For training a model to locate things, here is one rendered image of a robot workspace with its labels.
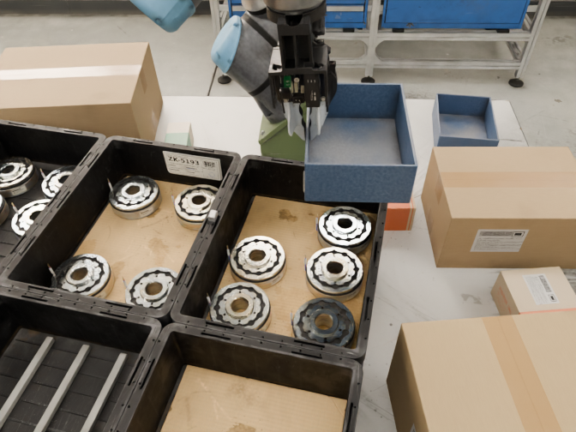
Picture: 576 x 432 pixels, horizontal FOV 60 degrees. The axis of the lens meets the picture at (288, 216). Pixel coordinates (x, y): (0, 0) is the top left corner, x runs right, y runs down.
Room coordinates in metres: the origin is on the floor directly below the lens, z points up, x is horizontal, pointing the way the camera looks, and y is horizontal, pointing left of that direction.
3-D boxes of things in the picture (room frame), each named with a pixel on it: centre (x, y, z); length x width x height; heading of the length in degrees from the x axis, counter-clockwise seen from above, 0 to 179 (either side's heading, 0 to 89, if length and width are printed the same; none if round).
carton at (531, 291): (0.52, -0.48, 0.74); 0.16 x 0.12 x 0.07; 3
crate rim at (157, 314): (0.64, 0.28, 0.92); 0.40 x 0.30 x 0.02; 165
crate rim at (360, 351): (0.56, -0.01, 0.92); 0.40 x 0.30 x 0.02; 165
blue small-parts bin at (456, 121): (1.12, -0.49, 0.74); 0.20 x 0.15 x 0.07; 170
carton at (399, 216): (0.83, -0.21, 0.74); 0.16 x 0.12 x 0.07; 88
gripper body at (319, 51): (0.58, -0.02, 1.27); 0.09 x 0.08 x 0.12; 174
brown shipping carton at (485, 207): (0.76, -0.47, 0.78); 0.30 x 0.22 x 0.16; 87
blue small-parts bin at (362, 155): (0.60, -0.11, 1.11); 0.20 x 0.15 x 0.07; 176
